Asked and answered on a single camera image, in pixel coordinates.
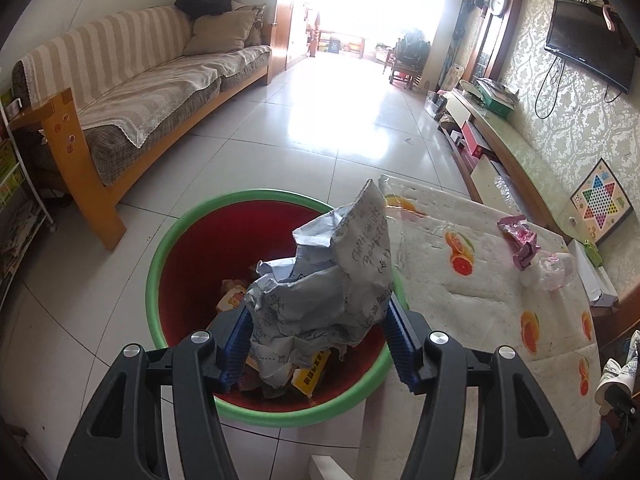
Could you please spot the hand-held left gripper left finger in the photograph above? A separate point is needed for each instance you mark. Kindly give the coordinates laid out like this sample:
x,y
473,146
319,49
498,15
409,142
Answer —
x,y
234,352

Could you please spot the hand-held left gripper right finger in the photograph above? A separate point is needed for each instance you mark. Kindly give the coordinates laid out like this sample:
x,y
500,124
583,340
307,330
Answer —
x,y
400,352

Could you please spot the yellow juice box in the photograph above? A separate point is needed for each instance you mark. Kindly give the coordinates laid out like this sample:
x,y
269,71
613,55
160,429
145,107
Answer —
x,y
311,376

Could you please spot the green and red waste bin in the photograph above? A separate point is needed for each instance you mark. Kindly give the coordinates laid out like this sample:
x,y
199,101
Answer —
x,y
195,260

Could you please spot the grey paper bag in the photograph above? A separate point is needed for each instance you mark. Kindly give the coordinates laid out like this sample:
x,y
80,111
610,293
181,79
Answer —
x,y
320,290

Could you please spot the orange printed snack box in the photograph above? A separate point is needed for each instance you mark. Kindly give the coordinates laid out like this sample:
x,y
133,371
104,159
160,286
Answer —
x,y
231,300

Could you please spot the orange print plastic tablecloth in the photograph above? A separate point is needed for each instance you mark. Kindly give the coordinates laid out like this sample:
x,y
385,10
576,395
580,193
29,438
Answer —
x,y
490,320

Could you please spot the white table leg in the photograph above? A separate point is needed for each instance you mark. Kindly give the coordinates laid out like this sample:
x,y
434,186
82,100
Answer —
x,y
330,467

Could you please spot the pink plastic wrapper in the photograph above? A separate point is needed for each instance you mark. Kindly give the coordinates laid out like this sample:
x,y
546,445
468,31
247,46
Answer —
x,y
520,240

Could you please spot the clear crumpled plastic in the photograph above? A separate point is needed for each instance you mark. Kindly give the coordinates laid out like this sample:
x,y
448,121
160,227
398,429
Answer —
x,y
550,272

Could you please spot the long white box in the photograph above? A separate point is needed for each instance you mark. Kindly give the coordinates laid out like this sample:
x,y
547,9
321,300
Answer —
x,y
597,275

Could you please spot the silver foil wrapper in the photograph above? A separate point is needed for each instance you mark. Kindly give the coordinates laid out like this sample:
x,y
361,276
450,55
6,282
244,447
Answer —
x,y
617,377

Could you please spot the long green top cabinet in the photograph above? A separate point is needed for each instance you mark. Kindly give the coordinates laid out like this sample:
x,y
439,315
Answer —
x,y
520,155

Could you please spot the star checkers board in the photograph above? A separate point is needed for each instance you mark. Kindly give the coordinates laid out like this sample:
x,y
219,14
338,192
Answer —
x,y
600,202

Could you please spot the rows of picture books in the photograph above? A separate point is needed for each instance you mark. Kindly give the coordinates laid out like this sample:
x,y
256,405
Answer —
x,y
12,220

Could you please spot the green flat box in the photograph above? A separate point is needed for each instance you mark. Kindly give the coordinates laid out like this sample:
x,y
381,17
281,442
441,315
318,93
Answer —
x,y
495,102

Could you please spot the wooden chair with dark clothes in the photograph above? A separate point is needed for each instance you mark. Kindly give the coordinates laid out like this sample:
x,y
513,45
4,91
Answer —
x,y
407,60

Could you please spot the striped beige sofa cover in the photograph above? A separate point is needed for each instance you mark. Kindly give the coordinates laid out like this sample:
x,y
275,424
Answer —
x,y
120,60

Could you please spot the beige square cushion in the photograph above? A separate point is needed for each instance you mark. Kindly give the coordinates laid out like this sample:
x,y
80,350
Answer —
x,y
220,32

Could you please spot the wooden wardrobe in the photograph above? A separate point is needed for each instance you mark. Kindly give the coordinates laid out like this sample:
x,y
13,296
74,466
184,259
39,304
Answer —
x,y
282,35

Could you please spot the patterned beige cushion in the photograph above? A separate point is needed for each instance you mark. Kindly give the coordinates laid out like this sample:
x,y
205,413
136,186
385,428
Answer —
x,y
257,22

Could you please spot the black flat television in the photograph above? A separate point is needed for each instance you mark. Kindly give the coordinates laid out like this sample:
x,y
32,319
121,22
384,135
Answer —
x,y
590,45

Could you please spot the wooden frame sofa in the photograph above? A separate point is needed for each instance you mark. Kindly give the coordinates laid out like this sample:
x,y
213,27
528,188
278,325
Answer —
x,y
65,135

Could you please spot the round wall clock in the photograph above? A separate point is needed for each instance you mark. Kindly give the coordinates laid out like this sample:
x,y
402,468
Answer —
x,y
498,2

